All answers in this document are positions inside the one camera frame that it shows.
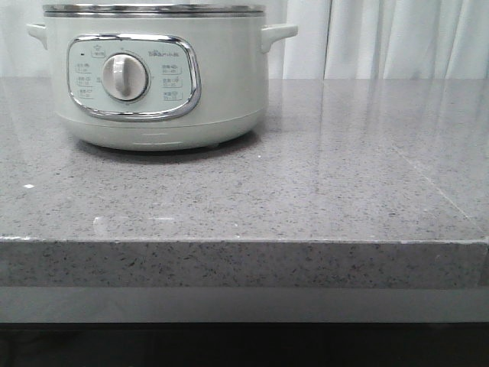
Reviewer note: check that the glass pot lid steel rim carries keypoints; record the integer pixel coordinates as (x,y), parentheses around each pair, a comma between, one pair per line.
(169,10)

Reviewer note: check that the pale green electric pot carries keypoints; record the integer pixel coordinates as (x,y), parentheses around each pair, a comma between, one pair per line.
(154,92)

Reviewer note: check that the white curtain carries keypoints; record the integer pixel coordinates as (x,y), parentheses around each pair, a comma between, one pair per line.
(335,40)

